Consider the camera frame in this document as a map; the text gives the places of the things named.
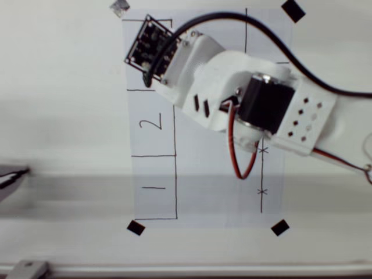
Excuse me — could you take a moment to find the thick black cable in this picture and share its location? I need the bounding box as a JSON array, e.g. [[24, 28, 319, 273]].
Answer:
[[142, 10, 372, 98]]

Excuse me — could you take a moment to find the grey tape piece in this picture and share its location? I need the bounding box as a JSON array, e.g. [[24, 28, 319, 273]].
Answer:
[[109, 0, 131, 19]]

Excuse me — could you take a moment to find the grey metal bracket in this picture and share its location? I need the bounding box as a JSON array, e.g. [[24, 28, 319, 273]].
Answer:
[[7, 260, 51, 279]]

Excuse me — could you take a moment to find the black block at bottom edge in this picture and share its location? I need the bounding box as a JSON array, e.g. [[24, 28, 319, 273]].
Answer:
[[270, 219, 291, 237]]

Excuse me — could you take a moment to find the large black tape piece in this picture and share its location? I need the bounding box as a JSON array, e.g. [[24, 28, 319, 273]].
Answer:
[[281, 0, 306, 24]]

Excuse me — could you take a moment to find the straight red servo wire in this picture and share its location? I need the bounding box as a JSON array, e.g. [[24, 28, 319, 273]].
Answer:
[[313, 148, 372, 176]]

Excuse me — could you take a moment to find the dark grey flat device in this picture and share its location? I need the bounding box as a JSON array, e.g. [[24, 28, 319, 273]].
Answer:
[[0, 164, 31, 204]]

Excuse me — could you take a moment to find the white paper sheet with markings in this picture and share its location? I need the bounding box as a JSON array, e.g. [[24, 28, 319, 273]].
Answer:
[[121, 8, 293, 229]]

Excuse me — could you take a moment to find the looped red servo wire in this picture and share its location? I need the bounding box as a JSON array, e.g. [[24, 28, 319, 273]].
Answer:
[[227, 101, 260, 180]]

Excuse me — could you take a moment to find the small black tape piece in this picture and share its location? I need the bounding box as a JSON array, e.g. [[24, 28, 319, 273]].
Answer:
[[126, 220, 146, 237]]

